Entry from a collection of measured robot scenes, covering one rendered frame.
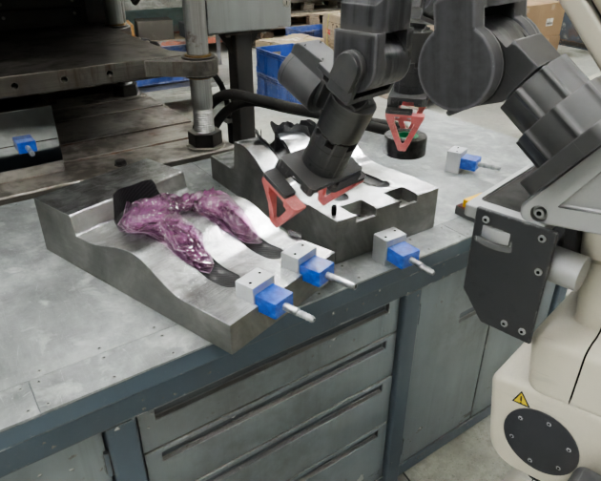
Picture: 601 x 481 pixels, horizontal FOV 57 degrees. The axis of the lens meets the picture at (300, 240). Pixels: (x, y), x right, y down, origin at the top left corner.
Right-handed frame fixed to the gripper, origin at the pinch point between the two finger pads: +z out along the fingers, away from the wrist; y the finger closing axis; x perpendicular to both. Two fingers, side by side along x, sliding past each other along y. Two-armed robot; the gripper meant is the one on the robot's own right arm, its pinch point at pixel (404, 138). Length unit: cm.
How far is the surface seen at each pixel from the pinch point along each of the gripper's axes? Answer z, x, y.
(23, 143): 12, -92, -5
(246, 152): 7.9, -33.5, -4.6
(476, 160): 16.1, 15.8, -34.8
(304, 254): 11.4, -12.1, 27.0
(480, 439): 100, 30, -24
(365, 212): 12.9, -5.3, 6.6
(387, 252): 16.6, 0.2, 14.2
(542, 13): 40, 79, -485
